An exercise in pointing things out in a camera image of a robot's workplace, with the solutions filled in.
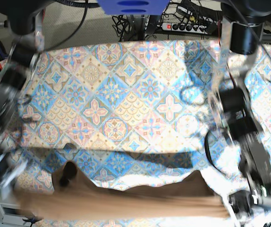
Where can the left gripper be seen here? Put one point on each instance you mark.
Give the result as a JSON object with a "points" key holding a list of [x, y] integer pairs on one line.
{"points": [[246, 204]]}

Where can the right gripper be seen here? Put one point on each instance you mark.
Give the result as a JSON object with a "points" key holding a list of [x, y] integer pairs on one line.
{"points": [[9, 173]]}

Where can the brown t-shirt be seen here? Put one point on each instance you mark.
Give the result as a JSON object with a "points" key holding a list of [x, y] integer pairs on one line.
{"points": [[76, 197]]}

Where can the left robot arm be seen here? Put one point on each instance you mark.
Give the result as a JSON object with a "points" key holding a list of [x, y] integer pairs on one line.
{"points": [[241, 33]]}

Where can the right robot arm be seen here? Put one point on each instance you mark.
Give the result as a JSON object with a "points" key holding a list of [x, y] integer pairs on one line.
{"points": [[25, 22]]}

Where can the orange black clamp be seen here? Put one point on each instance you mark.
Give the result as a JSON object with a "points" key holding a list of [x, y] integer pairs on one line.
{"points": [[32, 219]]}

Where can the patterned tile tablecloth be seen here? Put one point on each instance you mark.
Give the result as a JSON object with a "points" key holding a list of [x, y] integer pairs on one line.
{"points": [[127, 114]]}

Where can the white power strip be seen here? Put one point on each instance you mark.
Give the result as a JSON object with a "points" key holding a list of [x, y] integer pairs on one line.
{"points": [[185, 28]]}

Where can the white wall vent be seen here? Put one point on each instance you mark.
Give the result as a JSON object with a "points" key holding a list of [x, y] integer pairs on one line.
{"points": [[11, 216]]}

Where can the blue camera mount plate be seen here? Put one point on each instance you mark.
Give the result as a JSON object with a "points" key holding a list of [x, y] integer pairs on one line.
{"points": [[133, 7]]}

